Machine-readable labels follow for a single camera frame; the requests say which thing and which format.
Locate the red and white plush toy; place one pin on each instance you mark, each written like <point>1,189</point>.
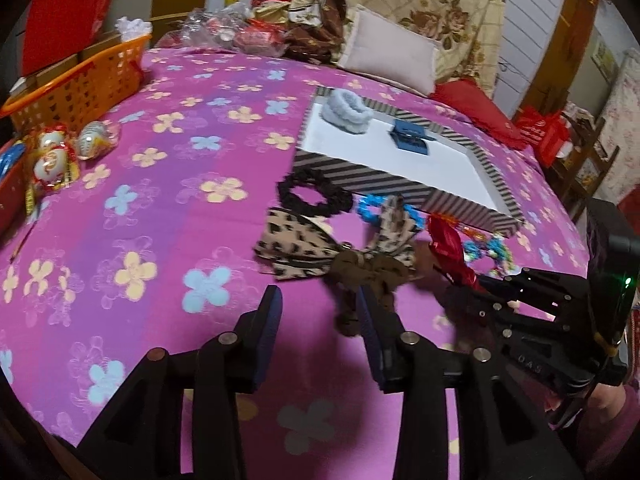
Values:
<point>272,4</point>

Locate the red gift bag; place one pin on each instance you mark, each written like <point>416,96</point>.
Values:
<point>65,15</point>

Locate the brown floral cloth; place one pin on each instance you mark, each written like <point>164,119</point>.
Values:
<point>310,35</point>

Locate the wooden chair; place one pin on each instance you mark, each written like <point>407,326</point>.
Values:
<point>592,170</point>

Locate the person's right forearm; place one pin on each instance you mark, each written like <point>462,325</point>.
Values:
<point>605,440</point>

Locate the striped cardboard box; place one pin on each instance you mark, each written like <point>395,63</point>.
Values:
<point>400,160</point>

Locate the red shopping bag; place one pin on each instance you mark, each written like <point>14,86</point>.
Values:
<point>542,132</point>

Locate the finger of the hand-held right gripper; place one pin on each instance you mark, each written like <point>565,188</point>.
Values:
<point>530,285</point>
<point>480,317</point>

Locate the beige floral quilt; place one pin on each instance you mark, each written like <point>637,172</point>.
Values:
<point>440,0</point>

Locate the orange plastic basket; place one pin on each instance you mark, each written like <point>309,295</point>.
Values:
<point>90,90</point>

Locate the red snack packet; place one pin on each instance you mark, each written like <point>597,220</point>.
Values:
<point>260,39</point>

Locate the brown scrunchie with leopard bow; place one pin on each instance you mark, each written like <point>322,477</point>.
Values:
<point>295,250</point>

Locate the red satin bow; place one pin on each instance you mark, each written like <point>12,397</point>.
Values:
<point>447,242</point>

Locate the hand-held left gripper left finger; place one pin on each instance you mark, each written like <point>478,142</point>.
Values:
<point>267,332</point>

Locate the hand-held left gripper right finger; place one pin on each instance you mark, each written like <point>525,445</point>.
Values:
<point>372,347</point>

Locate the light blue fluffy scrunchie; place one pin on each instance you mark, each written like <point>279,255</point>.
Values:
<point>345,110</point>

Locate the blue hair claw clip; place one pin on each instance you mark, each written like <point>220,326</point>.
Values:
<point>410,137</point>

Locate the pink floral bed sheet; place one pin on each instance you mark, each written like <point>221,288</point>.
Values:
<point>175,200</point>

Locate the black scrunchie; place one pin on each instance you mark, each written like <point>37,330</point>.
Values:
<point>290,192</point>

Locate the clear plastic bag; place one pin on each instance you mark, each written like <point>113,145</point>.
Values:
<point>210,30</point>

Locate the white pillow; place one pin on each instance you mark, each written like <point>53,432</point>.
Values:
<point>390,50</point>

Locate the red cushion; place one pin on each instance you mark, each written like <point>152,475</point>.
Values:
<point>475,107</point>

